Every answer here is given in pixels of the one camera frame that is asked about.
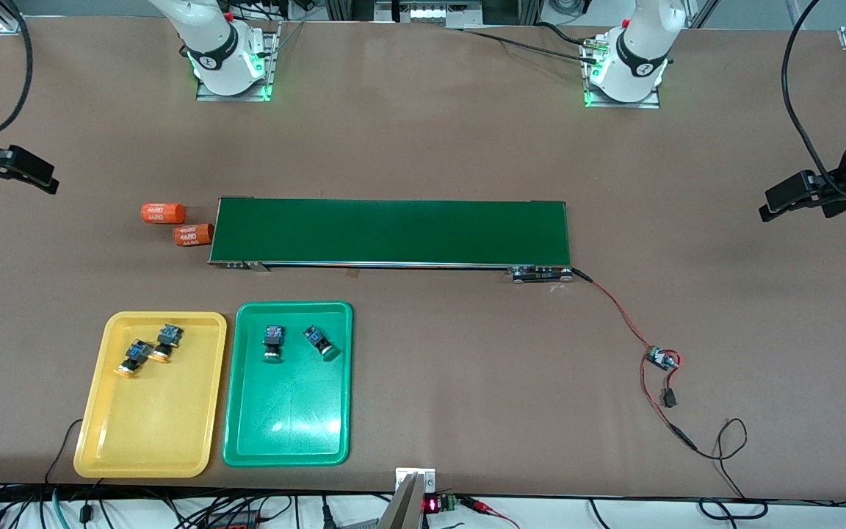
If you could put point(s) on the orange cylindrical battery cell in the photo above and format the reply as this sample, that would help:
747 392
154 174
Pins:
163 213
193 235

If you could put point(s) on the yellow mushroom push button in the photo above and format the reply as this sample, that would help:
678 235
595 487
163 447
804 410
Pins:
166 344
133 358

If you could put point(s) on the green mushroom push button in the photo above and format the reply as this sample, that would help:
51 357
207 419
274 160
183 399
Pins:
320 343
272 344

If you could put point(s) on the small green circuit board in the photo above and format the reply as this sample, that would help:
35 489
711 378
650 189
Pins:
662 358

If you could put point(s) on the yellow plastic tray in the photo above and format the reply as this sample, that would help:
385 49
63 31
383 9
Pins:
151 419

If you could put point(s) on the green plastic tray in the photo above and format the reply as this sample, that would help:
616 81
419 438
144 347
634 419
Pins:
287 404

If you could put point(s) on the green conveyor belt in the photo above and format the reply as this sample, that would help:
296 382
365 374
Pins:
393 231

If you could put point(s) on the grey control box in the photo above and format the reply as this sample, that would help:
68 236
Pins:
430 13

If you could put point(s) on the red clip test lead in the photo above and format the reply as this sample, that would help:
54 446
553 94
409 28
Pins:
478 505

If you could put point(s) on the red digit display module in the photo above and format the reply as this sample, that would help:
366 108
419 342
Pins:
432 505

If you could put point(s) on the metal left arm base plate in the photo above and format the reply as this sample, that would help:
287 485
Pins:
614 105

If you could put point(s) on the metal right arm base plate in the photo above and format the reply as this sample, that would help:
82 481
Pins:
236 98

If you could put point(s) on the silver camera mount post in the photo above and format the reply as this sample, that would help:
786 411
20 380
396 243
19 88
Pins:
408 507

